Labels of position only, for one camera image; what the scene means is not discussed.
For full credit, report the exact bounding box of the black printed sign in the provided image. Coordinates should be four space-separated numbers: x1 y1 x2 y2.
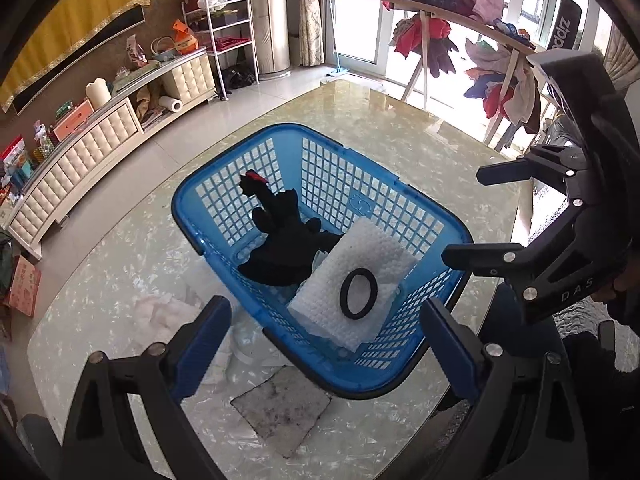
544 0 581 54

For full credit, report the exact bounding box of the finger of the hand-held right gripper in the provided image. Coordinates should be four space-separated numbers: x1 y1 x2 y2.
476 144 588 206
441 205 585 295

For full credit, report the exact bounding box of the cream tufted television cabinet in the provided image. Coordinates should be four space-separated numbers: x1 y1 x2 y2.
7 47 219 261

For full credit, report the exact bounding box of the patterned curtain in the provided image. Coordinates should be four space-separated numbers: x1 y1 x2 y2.
294 0 334 69

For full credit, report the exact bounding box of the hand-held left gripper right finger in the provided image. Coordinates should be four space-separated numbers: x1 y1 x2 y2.
419 298 596 480

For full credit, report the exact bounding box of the yellow cloth covered tv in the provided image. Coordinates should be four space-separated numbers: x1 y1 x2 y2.
0 0 152 112

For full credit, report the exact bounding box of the black garment with red tag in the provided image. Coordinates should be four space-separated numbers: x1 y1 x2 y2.
237 169 346 287

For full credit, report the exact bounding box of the black television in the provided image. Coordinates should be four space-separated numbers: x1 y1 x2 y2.
12 2 146 114

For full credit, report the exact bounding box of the grey square mat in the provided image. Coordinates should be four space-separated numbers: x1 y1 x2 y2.
229 364 332 459

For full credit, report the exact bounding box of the dark green bag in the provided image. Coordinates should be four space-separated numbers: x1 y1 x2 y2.
0 232 16 302

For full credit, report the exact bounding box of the green tray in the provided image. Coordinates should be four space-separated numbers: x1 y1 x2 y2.
112 62 161 94

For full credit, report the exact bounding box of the orange bag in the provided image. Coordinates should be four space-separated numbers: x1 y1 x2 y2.
171 18 197 55

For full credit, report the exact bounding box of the mop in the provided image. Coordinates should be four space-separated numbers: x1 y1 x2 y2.
319 0 351 74

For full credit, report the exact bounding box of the black hair band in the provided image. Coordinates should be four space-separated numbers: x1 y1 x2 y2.
338 268 379 320

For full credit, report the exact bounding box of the white quilted cloth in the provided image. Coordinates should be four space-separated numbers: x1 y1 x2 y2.
287 217 419 354

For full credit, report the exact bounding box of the cream canister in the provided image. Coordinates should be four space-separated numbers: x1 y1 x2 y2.
84 78 112 111

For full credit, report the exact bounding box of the pink box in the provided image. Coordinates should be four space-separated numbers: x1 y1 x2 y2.
52 99 96 142

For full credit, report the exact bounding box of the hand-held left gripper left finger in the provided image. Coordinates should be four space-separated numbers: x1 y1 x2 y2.
60 295 233 480

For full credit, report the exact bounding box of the blue plastic basket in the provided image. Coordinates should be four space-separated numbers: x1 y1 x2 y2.
170 123 474 401

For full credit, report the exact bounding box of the floor standing air conditioner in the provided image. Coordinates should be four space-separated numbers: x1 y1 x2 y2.
247 0 292 79

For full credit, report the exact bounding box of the white shelf rack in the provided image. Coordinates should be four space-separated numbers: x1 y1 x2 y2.
180 0 261 101

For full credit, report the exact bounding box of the snack packet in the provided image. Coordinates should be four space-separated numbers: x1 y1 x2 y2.
124 34 149 71

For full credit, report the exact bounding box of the red and white packet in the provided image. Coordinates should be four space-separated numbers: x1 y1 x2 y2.
0 134 31 176

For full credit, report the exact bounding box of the white fluffy cloth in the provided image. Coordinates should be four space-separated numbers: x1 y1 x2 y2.
131 291 202 342

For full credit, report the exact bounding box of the wooden clothes rack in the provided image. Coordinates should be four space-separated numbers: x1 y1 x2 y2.
348 0 552 152

